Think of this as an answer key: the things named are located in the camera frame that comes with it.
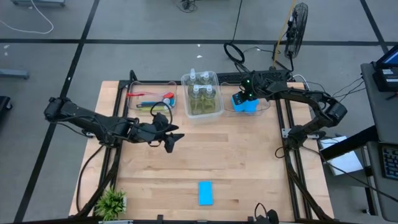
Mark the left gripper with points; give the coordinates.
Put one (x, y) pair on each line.
(158, 130)

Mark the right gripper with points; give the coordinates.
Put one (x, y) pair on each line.
(253, 88)

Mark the yellow-green dish brush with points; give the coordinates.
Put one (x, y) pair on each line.
(155, 109)

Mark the clear green dish soap bottle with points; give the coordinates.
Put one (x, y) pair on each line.
(206, 77)
(196, 99)
(192, 76)
(210, 99)

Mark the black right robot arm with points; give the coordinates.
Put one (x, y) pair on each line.
(311, 96)

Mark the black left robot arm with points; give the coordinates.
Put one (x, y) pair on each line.
(87, 119)

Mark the clear shallow plastic tray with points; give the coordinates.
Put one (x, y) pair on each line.
(155, 87)
(227, 109)

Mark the clear deep plastic bin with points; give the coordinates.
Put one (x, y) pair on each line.
(203, 118)

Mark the black floor fan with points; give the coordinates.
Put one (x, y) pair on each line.
(297, 28)

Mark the black table clamp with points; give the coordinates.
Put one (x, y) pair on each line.
(160, 217)
(250, 219)

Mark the small green potted plant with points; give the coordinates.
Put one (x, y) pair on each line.
(110, 203)

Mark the black desk support beam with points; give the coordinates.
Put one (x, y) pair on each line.
(348, 143)

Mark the white box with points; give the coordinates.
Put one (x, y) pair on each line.
(345, 163)

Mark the black computer box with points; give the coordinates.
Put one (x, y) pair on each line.
(387, 81)

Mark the grey desk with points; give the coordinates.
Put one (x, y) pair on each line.
(385, 118)

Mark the black computer monitor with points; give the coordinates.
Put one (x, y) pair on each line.
(390, 57)

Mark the black keyboard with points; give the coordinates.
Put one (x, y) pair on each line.
(390, 163)

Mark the grey metal floor base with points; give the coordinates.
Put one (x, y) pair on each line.
(14, 74)
(37, 2)

